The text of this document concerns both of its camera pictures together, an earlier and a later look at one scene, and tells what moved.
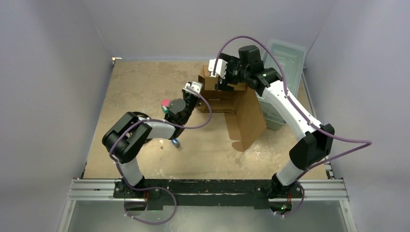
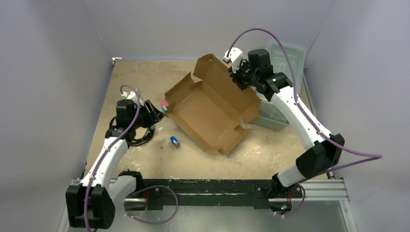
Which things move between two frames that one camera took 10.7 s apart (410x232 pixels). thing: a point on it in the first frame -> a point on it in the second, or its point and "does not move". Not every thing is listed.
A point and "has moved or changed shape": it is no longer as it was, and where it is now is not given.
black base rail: x=207 y=192 does not move
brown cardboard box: x=244 y=119 has moved or changed shape
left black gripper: x=184 y=94 -> x=152 y=118
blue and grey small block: x=175 y=142 does not move
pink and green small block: x=165 y=104 does not move
